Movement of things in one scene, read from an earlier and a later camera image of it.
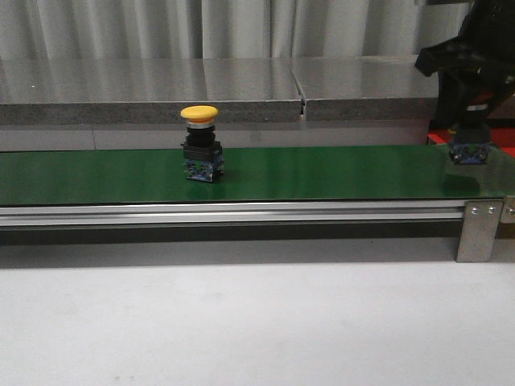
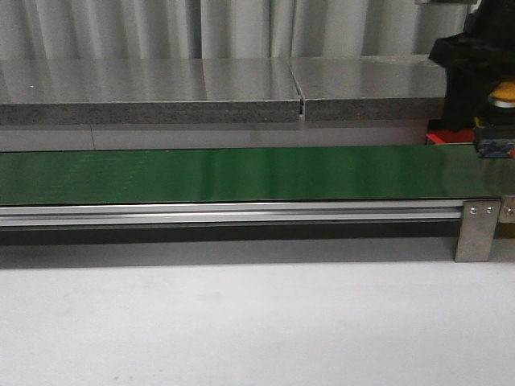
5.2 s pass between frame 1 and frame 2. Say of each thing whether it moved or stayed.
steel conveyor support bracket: stayed
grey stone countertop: stayed
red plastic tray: moved
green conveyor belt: stayed
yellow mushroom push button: moved
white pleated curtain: stayed
